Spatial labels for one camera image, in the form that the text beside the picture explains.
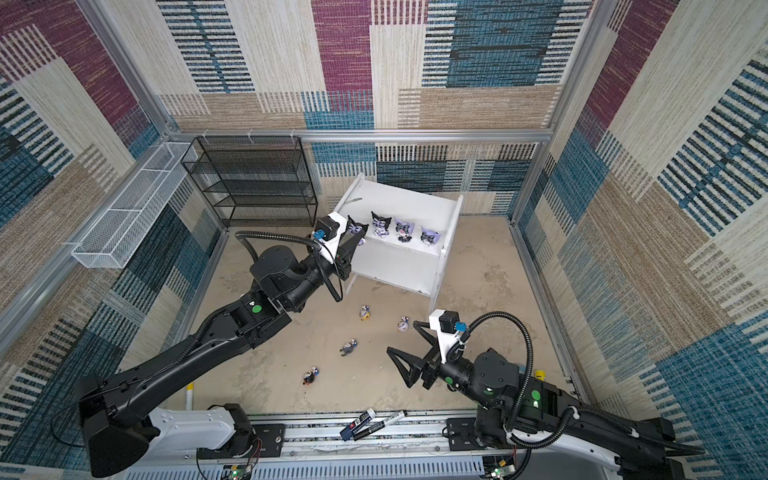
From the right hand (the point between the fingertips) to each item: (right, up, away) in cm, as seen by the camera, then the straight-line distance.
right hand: (403, 343), depth 63 cm
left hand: (-10, +25, -1) cm, 27 cm away
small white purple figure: (+2, -3, +29) cm, 29 cm away
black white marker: (-8, -25, +12) cm, 29 cm away
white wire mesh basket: (-67, +22, +8) cm, 71 cm away
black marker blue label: (-13, -25, +11) cm, 30 cm away
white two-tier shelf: (+4, +15, +23) cm, 28 cm away
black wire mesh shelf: (-52, +44, +49) cm, 84 cm away
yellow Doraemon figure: (-10, 0, +31) cm, 33 cm away
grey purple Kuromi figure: (-14, -9, +24) cm, 29 cm away
